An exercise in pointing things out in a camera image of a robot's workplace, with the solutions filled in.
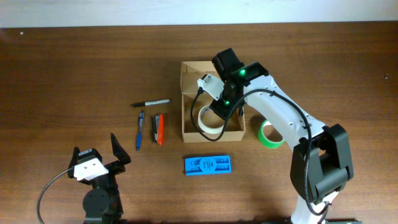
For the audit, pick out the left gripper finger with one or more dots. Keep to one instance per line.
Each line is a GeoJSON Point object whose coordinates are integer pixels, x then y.
{"type": "Point", "coordinates": [74, 160]}
{"type": "Point", "coordinates": [118, 151]}

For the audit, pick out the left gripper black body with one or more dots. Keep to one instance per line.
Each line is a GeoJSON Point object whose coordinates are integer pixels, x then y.
{"type": "Point", "coordinates": [111, 167]}

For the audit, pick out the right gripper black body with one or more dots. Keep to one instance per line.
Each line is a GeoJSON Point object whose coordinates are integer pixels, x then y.
{"type": "Point", "coordinates": [219, 110]}

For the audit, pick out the white masking tape roll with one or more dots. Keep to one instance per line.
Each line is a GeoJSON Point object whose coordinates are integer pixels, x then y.
{"type": "Point", "coordinates": [209, 122]}

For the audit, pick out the green tape roll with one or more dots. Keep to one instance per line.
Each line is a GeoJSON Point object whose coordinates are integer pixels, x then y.
{"type": "Point", "coordinates": [264, 140]}

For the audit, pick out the blue plastic case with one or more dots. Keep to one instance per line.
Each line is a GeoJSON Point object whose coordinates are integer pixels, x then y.
{"type": "Point", "coordinates": [208, 165]}

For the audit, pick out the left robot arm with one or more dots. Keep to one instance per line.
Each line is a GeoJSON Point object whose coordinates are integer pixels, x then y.
{"type": "Point", "coordinates": [102, 204]}

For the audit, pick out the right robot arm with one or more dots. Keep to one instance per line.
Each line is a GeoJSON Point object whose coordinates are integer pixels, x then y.
{"type": "Point", "coordinates": [321, 161]}

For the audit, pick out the open cardboard box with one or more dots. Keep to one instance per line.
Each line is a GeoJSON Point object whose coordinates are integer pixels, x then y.
{"type": "Point", "coordinates": [190, 73]}

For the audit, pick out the blue ballpoint pen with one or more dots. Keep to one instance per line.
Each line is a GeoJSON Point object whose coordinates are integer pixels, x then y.
{"type": "Point", "coordinates": [139, 133]}

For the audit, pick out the orange black stapler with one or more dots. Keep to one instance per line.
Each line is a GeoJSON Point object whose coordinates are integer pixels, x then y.
{"type": "Point", "coordinates": [157, 122]}

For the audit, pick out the black permanent marker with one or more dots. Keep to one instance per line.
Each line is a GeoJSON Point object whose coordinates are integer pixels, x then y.
{"type": "Point", "coordinates": [149, 103]}

